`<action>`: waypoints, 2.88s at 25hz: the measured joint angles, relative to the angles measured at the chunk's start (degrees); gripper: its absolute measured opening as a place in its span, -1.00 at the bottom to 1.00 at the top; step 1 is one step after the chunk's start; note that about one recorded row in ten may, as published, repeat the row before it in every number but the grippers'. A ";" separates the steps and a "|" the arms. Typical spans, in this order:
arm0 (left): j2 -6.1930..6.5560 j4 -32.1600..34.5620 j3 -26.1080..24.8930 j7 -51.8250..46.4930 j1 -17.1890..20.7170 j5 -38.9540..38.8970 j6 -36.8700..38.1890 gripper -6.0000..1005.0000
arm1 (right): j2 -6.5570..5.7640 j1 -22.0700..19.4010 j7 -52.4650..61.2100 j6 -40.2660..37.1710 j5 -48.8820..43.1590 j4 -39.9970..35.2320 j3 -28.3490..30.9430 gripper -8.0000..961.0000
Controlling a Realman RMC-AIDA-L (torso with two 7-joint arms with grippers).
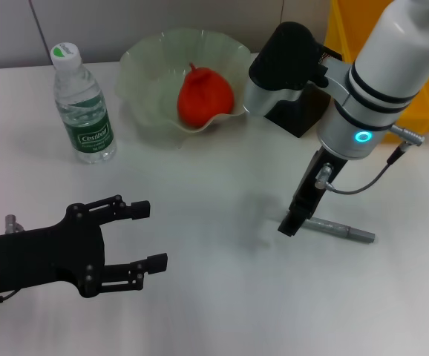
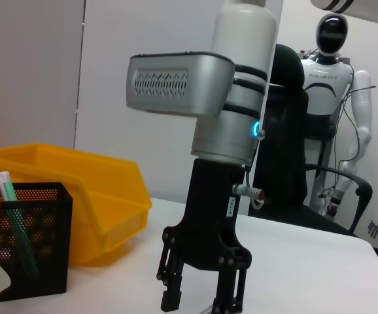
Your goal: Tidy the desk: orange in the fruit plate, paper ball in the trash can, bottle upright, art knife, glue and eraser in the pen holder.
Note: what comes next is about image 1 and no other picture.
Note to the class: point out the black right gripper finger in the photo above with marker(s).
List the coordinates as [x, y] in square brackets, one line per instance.
[297, 225]
[288, 222]

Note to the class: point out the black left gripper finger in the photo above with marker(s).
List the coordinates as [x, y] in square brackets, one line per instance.
[140, 209]
[157, 263]

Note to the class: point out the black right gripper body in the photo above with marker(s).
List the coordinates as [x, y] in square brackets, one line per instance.
[311, 193]

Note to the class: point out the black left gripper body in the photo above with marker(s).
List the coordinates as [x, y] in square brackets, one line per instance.
[40, 256]

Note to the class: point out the grey marker pen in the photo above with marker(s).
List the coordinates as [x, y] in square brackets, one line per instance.
[340, 229]

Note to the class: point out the clear water bottle green label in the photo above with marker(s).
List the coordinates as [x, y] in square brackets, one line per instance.
[84, 111]

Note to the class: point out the red-orange fruit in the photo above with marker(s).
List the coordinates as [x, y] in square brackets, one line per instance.
[205, 96]

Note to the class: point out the black mesh pen holder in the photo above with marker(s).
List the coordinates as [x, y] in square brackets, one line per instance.
[300, 115]

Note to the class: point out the pale green glass fruit bowl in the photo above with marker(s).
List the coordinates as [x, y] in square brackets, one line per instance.
[147, 85]

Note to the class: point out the black right wrist camera housing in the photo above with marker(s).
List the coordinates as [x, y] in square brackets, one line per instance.
[285, 55]

